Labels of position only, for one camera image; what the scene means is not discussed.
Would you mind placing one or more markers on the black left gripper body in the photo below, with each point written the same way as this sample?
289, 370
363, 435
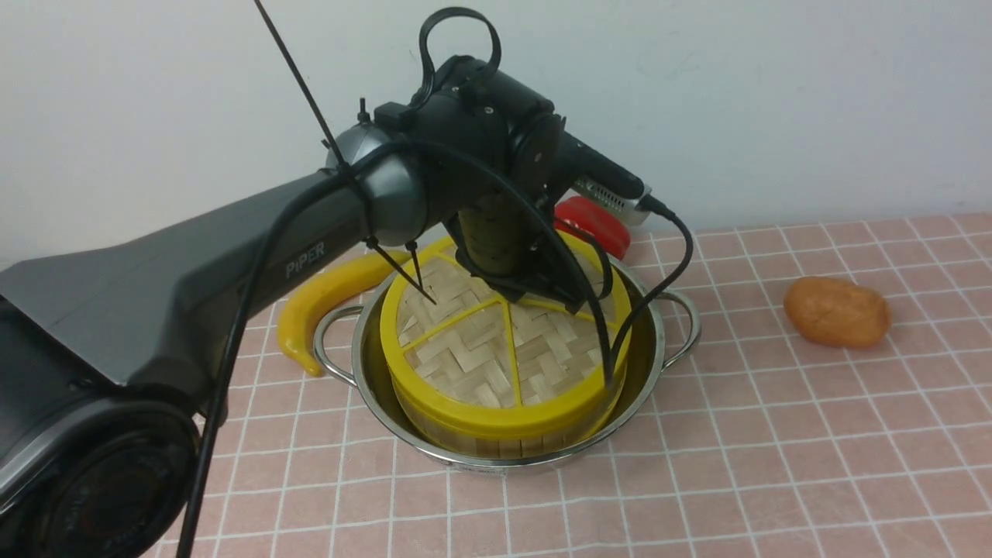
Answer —
498, 242

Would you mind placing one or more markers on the yellow bamboo steamer lid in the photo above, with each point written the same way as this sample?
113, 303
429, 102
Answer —
467, 341

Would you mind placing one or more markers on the yellow bamboo steamer basket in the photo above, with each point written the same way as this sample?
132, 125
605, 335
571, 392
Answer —
549, 411

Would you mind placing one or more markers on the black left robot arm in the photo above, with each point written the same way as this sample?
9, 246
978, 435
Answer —
116, 362

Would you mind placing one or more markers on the stainless steel pot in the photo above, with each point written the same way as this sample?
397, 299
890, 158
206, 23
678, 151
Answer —
369, 377

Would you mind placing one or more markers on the red toy bell pepper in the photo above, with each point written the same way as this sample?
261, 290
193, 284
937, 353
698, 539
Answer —
583, 214

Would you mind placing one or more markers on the yellow toy banana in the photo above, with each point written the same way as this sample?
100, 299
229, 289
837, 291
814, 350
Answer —
320, 295

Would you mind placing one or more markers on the orange toy potato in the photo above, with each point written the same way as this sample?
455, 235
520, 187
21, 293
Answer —
836, 312

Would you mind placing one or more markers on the pink checkered tablecloth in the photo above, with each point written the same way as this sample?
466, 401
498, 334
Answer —
758, 444

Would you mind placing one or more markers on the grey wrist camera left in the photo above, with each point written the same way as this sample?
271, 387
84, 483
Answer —
604, 182

